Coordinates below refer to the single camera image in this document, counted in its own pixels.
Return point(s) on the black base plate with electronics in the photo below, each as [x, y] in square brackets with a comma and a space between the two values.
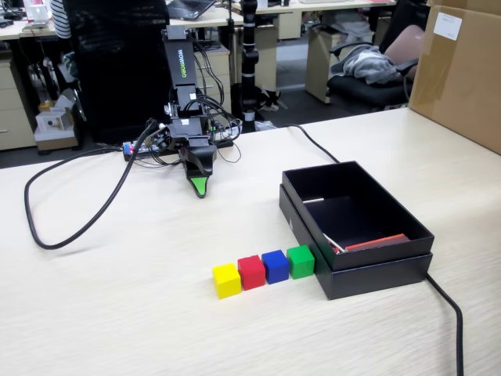
[127, 150]

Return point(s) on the grey crumpled clothing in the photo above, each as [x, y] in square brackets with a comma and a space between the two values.
[368, 64]

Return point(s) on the blue wooden cube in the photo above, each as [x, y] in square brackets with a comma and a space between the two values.
[275, 267]

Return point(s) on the white cardboard box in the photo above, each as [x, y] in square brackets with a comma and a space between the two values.
[55, 125]

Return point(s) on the large brown cardboard box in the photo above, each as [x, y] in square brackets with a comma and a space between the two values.
[462, 78]

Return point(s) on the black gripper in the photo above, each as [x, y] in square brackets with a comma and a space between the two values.
[188, 131]

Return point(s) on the black white floor item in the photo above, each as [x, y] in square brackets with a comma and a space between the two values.
[270, 100]

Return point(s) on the green wooden cube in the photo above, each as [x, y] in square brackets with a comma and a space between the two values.
[300, 262]

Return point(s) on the beige office desk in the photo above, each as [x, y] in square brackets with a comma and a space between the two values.
[15, 33]
[274, 15]

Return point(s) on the yellow wooden cube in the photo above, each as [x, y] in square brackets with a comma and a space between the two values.
[226, 282]

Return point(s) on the red wooden cube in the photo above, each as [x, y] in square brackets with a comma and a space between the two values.
[251, 273]

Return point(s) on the black mesh office chair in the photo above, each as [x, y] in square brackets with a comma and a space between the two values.
[117, 70]

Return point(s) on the black open cardboard box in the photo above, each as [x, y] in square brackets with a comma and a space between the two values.
[375, 258]

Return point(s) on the small wrist camera board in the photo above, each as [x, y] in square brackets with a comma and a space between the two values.
[158, 137]

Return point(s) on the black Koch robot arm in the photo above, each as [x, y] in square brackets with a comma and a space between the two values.
[179, 58]

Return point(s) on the open black laptop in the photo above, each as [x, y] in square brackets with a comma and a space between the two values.
[188, 9]

